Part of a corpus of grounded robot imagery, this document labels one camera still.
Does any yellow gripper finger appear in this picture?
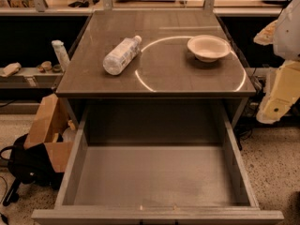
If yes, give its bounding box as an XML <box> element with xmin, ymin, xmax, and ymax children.
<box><xmin>256</xmin><ymin>60</ymin><xmax>300</xmax><ymax>124</ymax></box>
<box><xmin>253</xmin><ymin>20</ymin><xmax>278</xmax><ymax>46</ymax></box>

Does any clear blue plastic bottle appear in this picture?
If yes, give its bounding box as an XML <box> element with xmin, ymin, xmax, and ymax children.
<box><xmin>103</xmin><ymin>36</ymin><xmax>142</xmax><ymax>75</ymax></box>

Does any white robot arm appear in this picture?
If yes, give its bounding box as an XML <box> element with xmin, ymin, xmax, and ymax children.
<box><xmin>254</xmin><ymin>0</ymin><xmax>300</xmax><ymax>124</ymax></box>

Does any grey cabinet with top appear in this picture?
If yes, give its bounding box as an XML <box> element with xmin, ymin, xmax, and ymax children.
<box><xmin>56</xmin><ymin>8</ymin><xmax>255</xmax><ymax>121</ymax></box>

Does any grey open top drawer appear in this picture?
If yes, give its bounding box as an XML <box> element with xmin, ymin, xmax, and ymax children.
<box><xmin>32</xmin><ymin>99</ymin><xmax>283</xmax><ymax>225</ymax></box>

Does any white tube bottle on shelf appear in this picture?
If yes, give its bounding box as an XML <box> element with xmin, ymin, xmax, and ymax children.
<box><xmin>52</xmin><ymin>40</ymin><xmax>70</xmax><ymax>71</ymax></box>

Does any white paper bowl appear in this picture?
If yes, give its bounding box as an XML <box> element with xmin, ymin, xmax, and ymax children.
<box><xmin>187</xmin><ymin>35</ymin><xmax>231</xmax><ymax>63</ymax></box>

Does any small round object on shelf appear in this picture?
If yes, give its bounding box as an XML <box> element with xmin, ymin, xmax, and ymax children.
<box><xmin>41</xmin><ymin>61</ymin><xmax>53</xmax><ymax>71</ymax></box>

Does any brown cardboard box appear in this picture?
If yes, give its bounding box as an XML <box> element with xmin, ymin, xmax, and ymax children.
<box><xmin>24</xmin><ymin>94</ymin><xmax>73</xmax><ymax>173</ymax></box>

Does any grey low side shelf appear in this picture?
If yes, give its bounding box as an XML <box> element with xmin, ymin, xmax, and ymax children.
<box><xmin>0</xmin><ymin>67</ymin><xmax>63</xmax><ymax>89</ymax></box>

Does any beige sponge on shelf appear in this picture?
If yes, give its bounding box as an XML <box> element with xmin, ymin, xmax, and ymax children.
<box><xmin>2</xmin><ymin>62</ymin><xmax>22</xmax><ymax>77</ymax></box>

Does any black backpack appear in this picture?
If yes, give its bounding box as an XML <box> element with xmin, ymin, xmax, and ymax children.
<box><xmin>0</xmin><ymin>134</ymin><xmax>64</xmax><ymax>206</ymax></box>

